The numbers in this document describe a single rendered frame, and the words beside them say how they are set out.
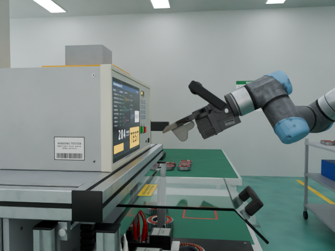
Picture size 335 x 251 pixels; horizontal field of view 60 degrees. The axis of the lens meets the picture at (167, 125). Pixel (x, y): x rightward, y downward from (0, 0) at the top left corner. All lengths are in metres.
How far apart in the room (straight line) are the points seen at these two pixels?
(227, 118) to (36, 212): 0.53
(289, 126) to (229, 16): 5.58
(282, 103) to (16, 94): 0.61
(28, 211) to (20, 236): 0.08
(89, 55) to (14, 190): 4.31
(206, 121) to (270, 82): 0.19
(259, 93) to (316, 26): 5.79
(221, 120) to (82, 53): 4.11
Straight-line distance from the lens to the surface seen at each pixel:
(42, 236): 0.52
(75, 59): 4.82
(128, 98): 0.70
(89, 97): 0.57
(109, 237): 0.47
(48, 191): 0.47
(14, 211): 0.50
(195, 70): 6.00
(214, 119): 0.79
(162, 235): 0.91
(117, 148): 0.61
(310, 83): 6.34
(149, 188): 0.64
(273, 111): 0.78
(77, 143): 0.59
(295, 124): 0.76
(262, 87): 0.80
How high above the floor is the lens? 1.22
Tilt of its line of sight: 2 degrees down
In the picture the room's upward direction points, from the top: straight up
